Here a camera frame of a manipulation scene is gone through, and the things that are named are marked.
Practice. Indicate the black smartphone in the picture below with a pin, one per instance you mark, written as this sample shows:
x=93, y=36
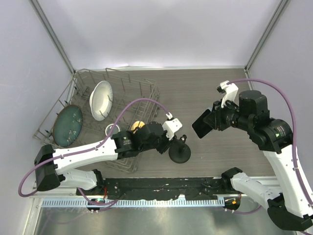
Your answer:
x=200, y=127

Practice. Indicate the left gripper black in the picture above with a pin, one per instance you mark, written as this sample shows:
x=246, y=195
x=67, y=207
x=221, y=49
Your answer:
x=167, y=144

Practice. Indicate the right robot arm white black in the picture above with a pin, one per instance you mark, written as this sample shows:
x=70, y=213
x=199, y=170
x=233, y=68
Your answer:
x=288, y=208

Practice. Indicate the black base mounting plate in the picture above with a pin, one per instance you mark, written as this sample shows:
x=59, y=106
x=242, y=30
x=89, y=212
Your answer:
x=162, y=189

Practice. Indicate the grey wire dish rack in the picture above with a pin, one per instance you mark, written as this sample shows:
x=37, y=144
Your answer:
x=125, y=89

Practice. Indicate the teal plate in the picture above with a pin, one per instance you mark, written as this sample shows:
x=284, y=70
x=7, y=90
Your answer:
x=67, y=126

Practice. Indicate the black phone stand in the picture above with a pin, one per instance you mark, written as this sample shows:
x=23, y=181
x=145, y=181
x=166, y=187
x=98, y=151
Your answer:
x=179, y=151

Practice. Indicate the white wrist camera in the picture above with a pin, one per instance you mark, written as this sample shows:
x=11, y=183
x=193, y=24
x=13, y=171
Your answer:
x=171, y=126
x=229, y=90

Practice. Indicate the white slotted cable duct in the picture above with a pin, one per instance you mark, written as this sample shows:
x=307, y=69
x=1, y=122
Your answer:
x=180, y=202

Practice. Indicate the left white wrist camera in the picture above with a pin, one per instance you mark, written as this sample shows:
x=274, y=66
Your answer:
x=171, y=126

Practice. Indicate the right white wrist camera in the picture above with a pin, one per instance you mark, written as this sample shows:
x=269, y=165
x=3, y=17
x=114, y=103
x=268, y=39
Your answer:
x=229, y=90

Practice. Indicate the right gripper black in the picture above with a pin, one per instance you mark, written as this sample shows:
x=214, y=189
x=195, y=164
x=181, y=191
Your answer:
x=215, y=119

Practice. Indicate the white plate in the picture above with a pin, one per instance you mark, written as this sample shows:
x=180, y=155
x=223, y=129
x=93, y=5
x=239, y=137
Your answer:
x=100, y=100

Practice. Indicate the yellow cup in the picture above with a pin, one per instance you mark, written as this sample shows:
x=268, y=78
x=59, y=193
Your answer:
x=136, y=126

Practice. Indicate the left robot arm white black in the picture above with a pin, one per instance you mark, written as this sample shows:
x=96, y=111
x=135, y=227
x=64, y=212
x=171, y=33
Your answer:
x=59, y=167

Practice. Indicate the dark grey mug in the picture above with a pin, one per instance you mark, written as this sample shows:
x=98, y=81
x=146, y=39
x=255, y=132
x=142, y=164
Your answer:
x=112, y=129

